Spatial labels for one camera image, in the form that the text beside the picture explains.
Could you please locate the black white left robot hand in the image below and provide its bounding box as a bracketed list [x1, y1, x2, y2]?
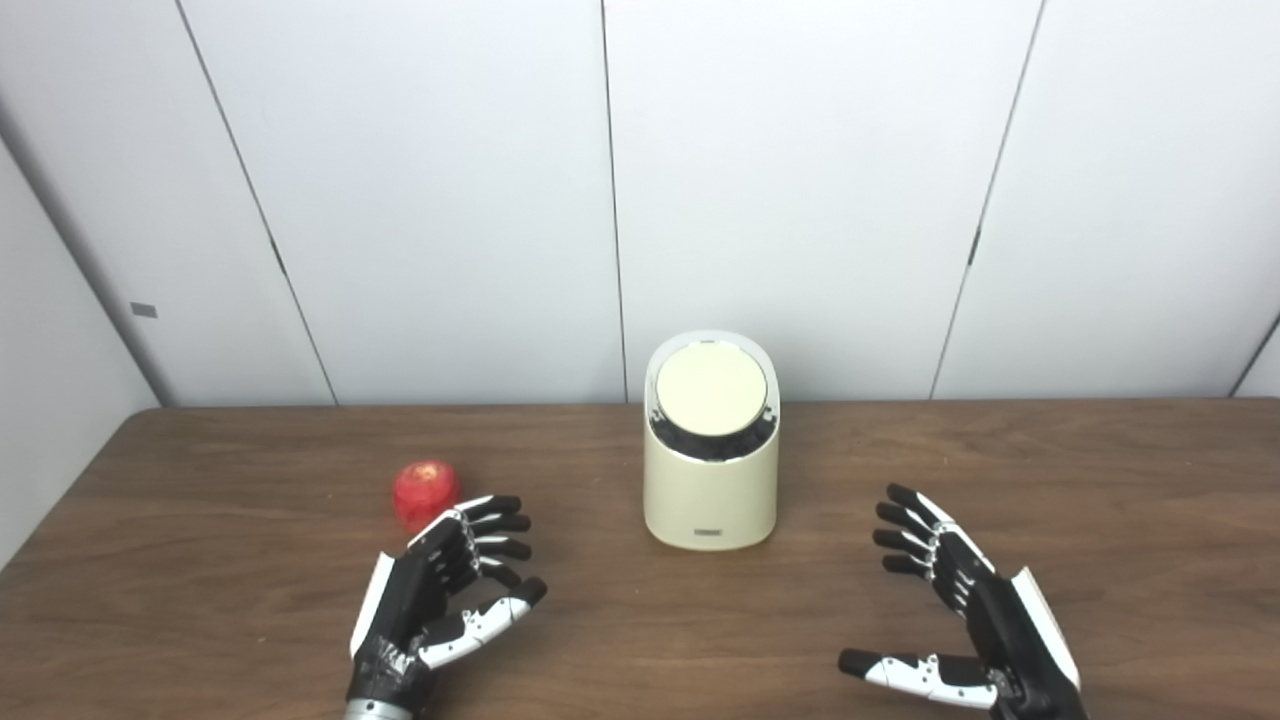
[345, 494, 549, 707]

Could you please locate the cream round bin lid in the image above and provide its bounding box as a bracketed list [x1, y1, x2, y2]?
[655, 343, 769, 437]

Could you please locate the red apple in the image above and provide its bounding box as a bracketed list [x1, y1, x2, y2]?
[393, 460, 462, 532]

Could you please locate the cream-colored bin body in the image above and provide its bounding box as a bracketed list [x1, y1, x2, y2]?
[643, 331, 781, 552]

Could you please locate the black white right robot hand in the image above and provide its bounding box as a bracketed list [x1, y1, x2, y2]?
[838, 484, 1089, 720]

